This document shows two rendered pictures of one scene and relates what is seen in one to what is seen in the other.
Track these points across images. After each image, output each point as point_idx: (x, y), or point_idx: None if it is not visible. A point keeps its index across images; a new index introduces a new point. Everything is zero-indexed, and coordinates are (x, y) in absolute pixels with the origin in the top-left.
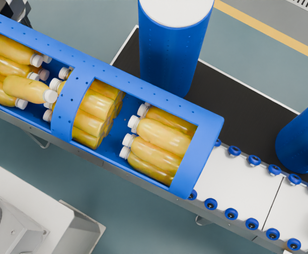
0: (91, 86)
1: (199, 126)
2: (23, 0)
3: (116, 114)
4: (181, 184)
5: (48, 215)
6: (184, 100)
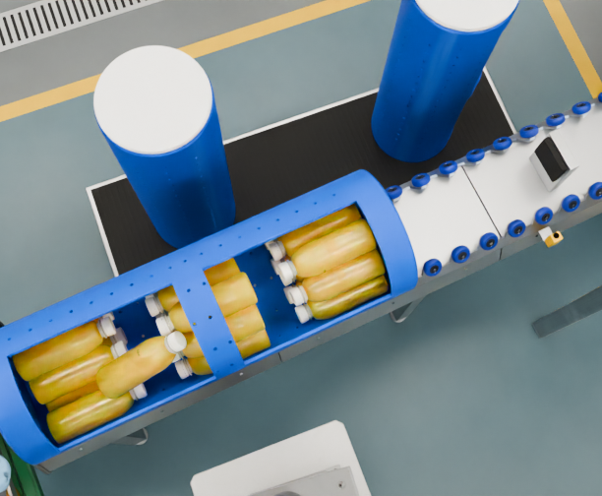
0: None
1: (358, 201)
2: None
3: None
4: (402, 275)
5: (319, 453)
6: (308, 194)
